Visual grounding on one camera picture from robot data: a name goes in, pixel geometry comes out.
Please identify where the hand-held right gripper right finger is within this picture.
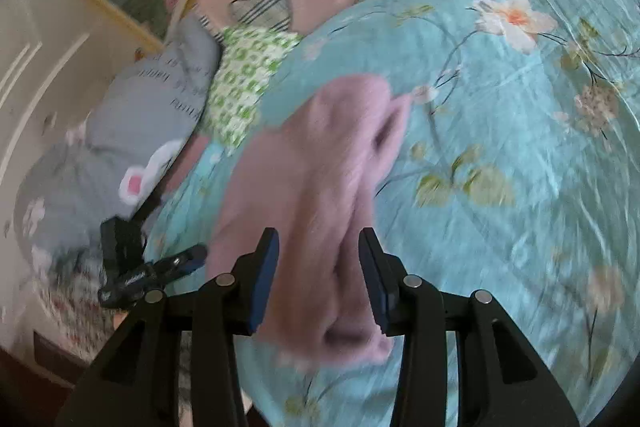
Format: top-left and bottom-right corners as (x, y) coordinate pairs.
(359, 228), (581, 427)

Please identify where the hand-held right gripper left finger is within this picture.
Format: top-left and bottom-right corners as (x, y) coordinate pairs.
(55, 228), (280, 427)

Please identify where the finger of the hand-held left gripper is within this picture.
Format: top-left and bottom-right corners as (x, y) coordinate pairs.
(146, 244), (209, 292)

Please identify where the mauve knit sweater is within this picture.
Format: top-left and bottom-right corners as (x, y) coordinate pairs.
(205, 74), (413, 365)

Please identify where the red floral bed sheet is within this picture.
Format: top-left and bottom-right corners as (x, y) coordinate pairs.
(27, 247), (151, 360)

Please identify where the grey printed pillow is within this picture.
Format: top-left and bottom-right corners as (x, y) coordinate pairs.
(14, 14), (223, 260)

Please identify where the teal floral blanket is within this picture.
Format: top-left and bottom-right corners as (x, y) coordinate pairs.
(152, 0), (640, 427)

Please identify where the green checked pillow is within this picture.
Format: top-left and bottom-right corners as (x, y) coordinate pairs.
(199, 24), (304, 158)

